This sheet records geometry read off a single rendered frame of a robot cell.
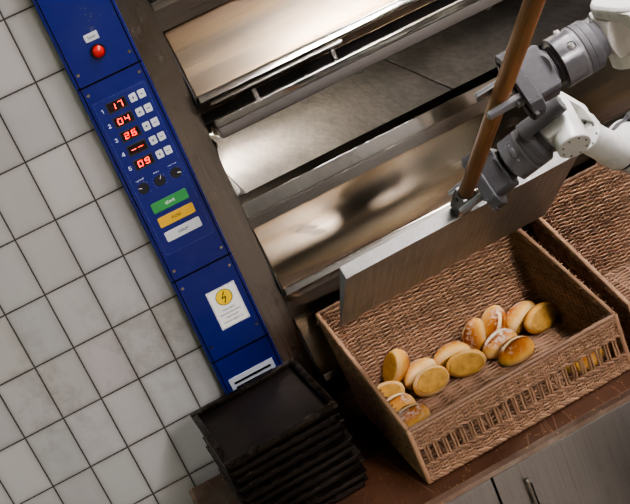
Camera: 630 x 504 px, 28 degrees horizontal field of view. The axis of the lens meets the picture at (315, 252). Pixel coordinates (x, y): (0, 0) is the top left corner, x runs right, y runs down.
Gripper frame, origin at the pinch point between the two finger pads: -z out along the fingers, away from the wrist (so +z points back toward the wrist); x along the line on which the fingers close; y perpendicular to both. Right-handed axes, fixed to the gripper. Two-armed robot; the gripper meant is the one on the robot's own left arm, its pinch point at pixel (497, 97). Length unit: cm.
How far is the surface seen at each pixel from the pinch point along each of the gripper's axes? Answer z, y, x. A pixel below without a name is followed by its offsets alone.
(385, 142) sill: -7, 95, -35
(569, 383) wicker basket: -1, 92, 37
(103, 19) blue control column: -50, 51, -76
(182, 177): -53, 76, -46
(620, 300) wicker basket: 19, 91, 27
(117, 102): -57, 61, -63
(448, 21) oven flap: 17, 71, -44
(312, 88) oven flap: -18, 66, -44
